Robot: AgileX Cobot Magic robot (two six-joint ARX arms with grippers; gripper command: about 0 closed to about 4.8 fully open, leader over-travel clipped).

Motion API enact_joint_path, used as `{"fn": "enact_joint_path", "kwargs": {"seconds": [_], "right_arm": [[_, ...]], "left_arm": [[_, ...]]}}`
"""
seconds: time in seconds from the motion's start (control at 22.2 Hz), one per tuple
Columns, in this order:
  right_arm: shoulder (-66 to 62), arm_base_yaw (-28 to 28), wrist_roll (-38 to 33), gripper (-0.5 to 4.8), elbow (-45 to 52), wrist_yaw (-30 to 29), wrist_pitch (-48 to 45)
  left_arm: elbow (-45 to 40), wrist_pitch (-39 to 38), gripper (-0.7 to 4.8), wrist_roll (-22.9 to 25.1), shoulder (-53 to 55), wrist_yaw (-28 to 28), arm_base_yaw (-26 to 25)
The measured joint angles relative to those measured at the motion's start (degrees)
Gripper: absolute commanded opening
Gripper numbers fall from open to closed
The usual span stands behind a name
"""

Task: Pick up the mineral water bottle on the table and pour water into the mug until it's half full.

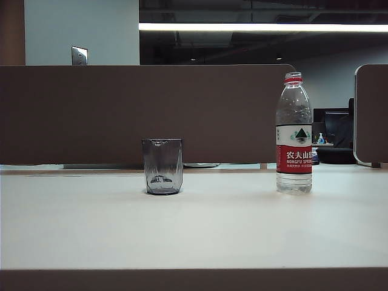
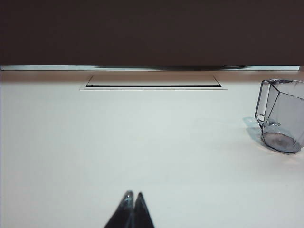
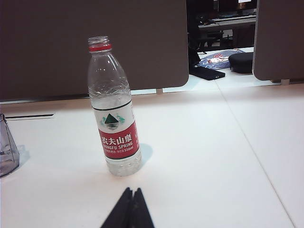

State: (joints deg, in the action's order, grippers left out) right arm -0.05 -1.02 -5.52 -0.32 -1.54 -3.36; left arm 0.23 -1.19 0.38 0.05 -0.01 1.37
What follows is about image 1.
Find black office chair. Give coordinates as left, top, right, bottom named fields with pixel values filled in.
left=333, top=97, right=355, bottom=149

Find clear red-label water bottle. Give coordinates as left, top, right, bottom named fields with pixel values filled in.
left=275, top=71, right=313, bottom=195

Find grey faceted glass mug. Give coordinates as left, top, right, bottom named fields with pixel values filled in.
left=141, top=138, right=183, bottom=196

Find white ceiling light strip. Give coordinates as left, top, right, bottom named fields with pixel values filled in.
left=138, top=22, right=388, bottom=33

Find black round cushion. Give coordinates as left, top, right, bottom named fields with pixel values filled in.
left=315, top=146, right=356, bottom=165

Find desk cable tray lid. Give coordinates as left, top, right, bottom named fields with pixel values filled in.
left=25, top=173, right=146, bottom=178

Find black computer monitor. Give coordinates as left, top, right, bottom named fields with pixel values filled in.
left=323, top=110, right=350, bottom=145

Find brown round-cornered desk partition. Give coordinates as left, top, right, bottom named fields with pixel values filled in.
left=353, top=64, right=388, bottom=168

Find grey flat stand base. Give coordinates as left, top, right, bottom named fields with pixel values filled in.
left=183, top=162, right=221, bottom=169

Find silver wall switch plate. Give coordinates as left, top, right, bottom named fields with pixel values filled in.
left=71, top=45, right=89, bottom=66

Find long brown desk partition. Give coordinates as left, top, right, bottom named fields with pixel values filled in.
left=0, top=64, right=299, bottom=166

